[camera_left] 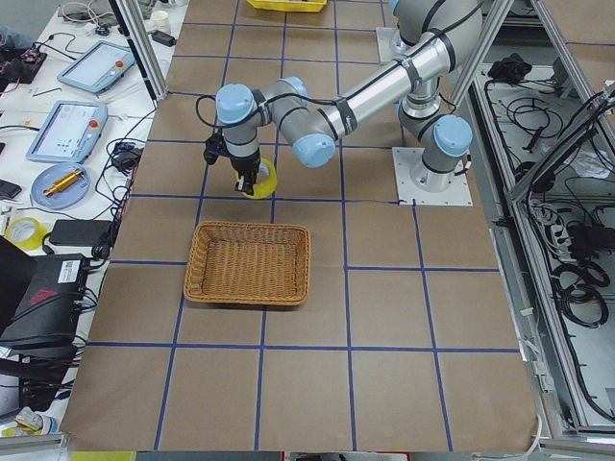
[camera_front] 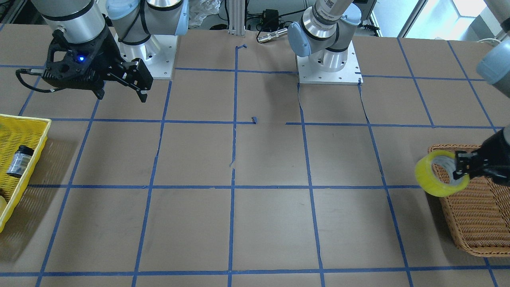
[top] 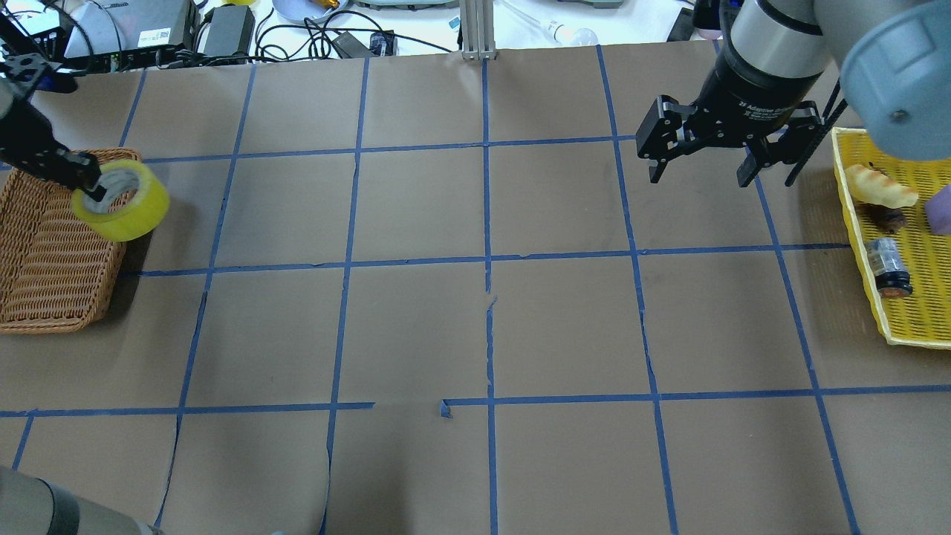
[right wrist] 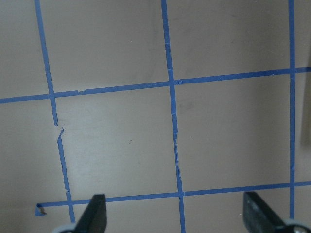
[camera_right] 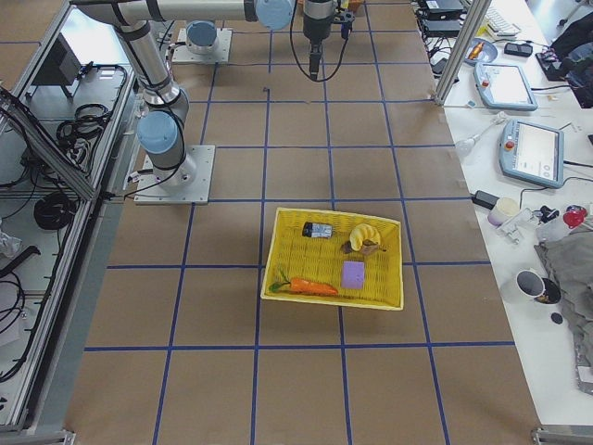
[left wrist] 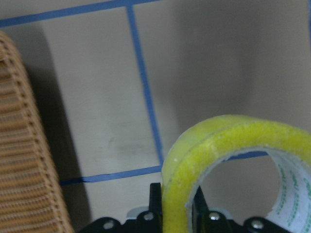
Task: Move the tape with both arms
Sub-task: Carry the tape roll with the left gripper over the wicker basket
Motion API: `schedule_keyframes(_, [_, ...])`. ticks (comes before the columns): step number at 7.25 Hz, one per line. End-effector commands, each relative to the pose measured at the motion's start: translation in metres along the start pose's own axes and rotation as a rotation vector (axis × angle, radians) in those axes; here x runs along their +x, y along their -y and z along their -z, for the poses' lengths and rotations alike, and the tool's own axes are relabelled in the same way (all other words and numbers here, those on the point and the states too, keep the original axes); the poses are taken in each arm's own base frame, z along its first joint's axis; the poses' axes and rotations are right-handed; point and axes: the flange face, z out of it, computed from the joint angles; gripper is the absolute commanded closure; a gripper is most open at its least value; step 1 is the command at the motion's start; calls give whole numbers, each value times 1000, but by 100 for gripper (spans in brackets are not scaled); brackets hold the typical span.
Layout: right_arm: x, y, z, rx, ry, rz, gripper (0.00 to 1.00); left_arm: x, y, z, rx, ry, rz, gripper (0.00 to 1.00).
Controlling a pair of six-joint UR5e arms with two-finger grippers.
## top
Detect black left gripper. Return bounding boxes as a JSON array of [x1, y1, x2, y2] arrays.
[[1, 99, 105, 202]]

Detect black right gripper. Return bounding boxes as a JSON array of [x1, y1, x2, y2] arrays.
[[636, 45, 822, 187]]

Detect yellow tape roll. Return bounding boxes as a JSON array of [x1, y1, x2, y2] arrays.
[[71, 159, 170, 241]]

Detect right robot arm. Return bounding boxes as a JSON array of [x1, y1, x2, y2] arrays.
[[635, 1, 950, 187]]

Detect brown wicker basket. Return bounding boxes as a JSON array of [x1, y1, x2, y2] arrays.
[[1, 169, 128, 334]]

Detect black power adapter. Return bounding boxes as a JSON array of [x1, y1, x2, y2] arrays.
[[666, 7, 696, 42]]

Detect toy croissant bread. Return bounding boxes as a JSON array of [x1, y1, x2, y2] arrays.
[[845, 165, 920, 209]]

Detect light bulb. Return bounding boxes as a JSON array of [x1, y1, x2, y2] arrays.
[[497, 1, 599, 47]]

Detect small brown toy piece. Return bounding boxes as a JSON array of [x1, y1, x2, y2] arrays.
[[862, 204, 908, 235]]

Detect black power brick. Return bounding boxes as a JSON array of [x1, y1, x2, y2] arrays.
[[200, 4, 255, 65]]

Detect purple foam cube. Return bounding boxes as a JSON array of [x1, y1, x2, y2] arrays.
[[924, 185, 951, 235]]

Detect small dark glass bottle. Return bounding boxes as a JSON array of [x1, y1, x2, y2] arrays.
[[865, 237, 914, 299]]

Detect yellow plastic basket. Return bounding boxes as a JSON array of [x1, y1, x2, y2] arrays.
[[830, 126, 950, 350]]

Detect blue plate with brass part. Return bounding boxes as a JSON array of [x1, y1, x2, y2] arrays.
[[271, 0, 351, 25]]

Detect aluminium frame post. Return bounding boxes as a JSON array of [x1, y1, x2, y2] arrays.
[[458, 0, 497, 61]]

